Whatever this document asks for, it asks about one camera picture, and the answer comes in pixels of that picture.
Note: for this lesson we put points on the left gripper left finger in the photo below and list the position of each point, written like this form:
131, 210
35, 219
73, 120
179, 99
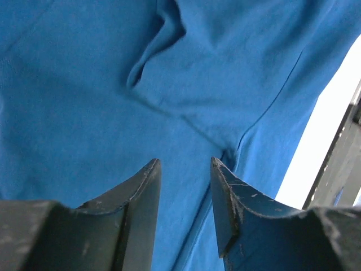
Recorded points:
115, 231

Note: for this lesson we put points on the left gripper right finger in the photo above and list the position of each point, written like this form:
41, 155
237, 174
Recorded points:
255, 232

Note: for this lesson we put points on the navy blue t shirt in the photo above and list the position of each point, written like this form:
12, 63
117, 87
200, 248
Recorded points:
91, 91

